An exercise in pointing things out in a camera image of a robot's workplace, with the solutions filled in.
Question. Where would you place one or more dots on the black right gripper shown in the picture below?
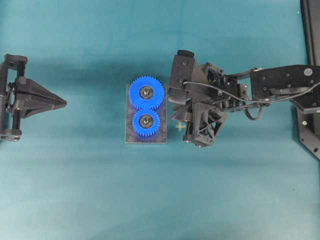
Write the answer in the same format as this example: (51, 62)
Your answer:
(10, 116)

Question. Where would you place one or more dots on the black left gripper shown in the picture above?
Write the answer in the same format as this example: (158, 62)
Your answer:
(212, 94)

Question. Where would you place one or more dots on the small blue plastic gear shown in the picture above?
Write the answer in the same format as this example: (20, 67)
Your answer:
(145, 130)

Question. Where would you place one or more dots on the steel shaft under large gear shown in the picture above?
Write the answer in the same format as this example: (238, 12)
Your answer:
(146, 92)

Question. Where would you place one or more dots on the large blue plastic gear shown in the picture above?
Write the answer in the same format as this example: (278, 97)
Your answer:
(138, 100)

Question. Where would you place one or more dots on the yellow cross table marker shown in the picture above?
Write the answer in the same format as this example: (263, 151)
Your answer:
(180, 126)

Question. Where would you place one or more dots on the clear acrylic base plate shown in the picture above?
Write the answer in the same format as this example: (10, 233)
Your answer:
(131, 137)

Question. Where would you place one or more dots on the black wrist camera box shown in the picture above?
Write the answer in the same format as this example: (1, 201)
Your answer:
(182, 70)

